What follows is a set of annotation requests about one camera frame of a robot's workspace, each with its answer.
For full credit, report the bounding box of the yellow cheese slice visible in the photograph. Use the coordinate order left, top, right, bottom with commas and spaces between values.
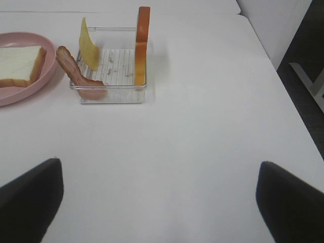
79, 17, 100, 71

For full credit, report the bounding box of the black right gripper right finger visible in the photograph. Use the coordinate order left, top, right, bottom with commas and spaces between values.
256, 161, 323, 242

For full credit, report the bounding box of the bread slice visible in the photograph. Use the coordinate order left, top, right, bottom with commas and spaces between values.
1, 46, 46, 88
134, 6, 150, 86

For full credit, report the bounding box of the white table leg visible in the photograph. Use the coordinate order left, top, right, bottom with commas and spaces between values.
289, 62, 324, 112

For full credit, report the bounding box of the pink round plate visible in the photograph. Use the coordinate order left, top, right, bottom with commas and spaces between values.
1, 32, 57, 106

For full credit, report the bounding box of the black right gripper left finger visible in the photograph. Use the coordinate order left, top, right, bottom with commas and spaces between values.
1, 158, 63, 242

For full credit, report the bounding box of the right clear plastic tray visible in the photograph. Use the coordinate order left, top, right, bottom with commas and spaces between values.
69, 27, 146, 104

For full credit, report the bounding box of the pink bacon strip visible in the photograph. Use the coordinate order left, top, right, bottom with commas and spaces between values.
56, 46, 107, 100

